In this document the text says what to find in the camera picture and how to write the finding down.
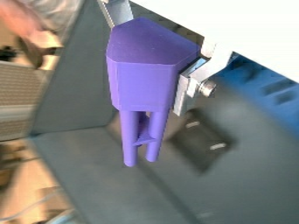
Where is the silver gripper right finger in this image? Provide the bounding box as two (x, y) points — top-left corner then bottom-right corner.
(172, 40), (232, 116)

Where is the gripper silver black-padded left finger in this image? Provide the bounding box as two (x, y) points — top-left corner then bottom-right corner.
(97, 0), (133, 28)

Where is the purple three prong object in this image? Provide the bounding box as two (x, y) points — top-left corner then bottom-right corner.
(106, 17), (200, 166)

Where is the blue foam shape board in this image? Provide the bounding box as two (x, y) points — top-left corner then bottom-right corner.
(213, 56), (299, 138)

